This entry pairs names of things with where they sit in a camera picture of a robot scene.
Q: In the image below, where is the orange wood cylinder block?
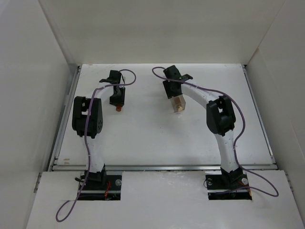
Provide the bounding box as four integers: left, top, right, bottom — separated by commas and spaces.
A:
116, 105, 122, 112

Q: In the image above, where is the clear plastic box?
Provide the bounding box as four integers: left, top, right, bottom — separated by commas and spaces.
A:
169, 95, 186, 113

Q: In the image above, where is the light engraved wood block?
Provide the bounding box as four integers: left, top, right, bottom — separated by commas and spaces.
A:
173, 96, 184, 112

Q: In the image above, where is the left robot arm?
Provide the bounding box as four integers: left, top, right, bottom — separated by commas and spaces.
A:
72, 70, 125, 190

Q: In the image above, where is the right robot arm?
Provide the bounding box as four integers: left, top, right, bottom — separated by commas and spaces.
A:
163, 65, 243, 185

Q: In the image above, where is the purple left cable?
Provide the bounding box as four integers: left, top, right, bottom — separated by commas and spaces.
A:
55, 69, 137, 221

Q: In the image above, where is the purple cable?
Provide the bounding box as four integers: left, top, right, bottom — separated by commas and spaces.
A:
55, 69, 137, 221
152, 66, 279, 198

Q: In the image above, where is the aluminium table edge rail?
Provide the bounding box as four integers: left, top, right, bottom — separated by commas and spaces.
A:
242, 64, 278, 170

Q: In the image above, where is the front aluminium rail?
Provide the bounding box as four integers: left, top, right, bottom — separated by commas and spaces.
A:
50, 164, 278, 171

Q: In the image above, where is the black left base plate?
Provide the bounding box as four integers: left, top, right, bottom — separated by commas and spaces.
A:
78, 173, 122, 201

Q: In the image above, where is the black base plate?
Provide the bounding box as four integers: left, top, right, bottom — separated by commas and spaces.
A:
78, 173, 122, 201
203, 173, 252, 200

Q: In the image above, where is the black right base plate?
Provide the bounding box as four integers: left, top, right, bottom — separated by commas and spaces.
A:
203, 173, 252, 200

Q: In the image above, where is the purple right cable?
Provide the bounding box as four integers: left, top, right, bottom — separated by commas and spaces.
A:
152, 66, 279, 198

